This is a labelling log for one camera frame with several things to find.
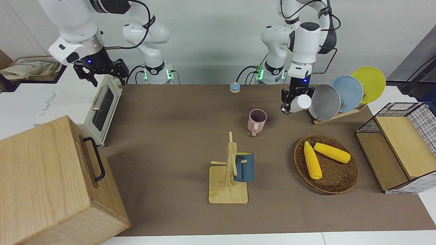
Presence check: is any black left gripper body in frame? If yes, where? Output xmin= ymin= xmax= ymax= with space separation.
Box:
xmin=289 ymin=77 xmax=312 ymax=94

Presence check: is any brown wicker basket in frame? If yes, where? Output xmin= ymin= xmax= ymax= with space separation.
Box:
xmin=294 ymin=134 xmax=360 ymax=195

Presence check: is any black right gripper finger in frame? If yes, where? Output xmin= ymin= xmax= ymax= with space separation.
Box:
xmin=113 ymin=59 xmax=130 ymax=86
xmin=73 ymin=63 xmax=98 ymax=87

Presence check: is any brown table mat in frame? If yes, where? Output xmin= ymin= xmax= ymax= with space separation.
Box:
xmin=99 ymin=84 xmax=436 ymax=237

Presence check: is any wooden cabinet box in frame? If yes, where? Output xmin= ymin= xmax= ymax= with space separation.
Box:
xmin=0 ymin=115 xmax=131 ymax=245

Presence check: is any pink mug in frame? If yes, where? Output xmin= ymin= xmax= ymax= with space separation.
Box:
xmin=248 ymin=109 xmax=268 ymax=136

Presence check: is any dark teal mug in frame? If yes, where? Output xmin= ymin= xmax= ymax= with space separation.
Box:
xmin=233 ymin=152 xmax=255 ymax=182

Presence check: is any wooden mug rack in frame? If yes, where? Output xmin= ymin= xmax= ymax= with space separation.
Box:
xmin=208 ymin=131 xmax=249 ymax=205

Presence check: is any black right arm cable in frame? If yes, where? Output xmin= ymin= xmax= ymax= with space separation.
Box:
xmin=104 ymin=0 xmax=152 ymax=51

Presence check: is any yellow plate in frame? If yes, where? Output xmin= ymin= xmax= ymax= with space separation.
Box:
xmin=351 ymin=67 xmax=386 ymax=104

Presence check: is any yellow corn cob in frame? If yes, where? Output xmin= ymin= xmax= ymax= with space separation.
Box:
xmin=304 ymin=141 xmax=323 ymax=180
xmin=313 ymin=143 xmax=351 ymax=164

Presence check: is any wire grid wooden shelf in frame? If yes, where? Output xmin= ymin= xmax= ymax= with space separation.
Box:
xmin=355 ymin=102 xmax=436 ymax=194

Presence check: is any black cabinet handle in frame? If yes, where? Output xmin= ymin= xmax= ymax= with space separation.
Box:
xmin=79 ymin=136 xmax=106 ymax=182

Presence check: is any beige cloth bag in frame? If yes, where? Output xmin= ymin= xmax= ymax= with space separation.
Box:
xmin=0 ymin=56 xmax=64 ymax=81

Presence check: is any light blue plate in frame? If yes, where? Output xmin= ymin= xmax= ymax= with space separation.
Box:
xmin=330 ymin=76 xmax=364 ymax=113

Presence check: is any black metal bar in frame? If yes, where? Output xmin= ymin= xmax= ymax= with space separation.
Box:
xmin=401 ymin=58 xmax=436 ymax=94

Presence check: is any grey plate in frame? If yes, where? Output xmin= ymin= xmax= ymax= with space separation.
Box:
xmin=307 ymin=84 xmax=341 ymax=121

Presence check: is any white toaster oven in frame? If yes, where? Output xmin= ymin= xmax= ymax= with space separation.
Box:
xmin=33 ymin=64 xmax=123 ymax=147

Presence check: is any wooden plate rack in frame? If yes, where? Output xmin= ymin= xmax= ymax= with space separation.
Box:
xmin=303 ymin=102 xmax=368 ymax=125

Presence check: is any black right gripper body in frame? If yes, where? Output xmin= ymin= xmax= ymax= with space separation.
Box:
xmin=80 ymin=46 xmax=118 ymax=74

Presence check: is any black base cable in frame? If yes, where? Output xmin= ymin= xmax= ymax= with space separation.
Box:
xmin=125 ymin=65 xmax=143 ymax=84
xmin=237 ymin=65 xmax=259 ymax=84

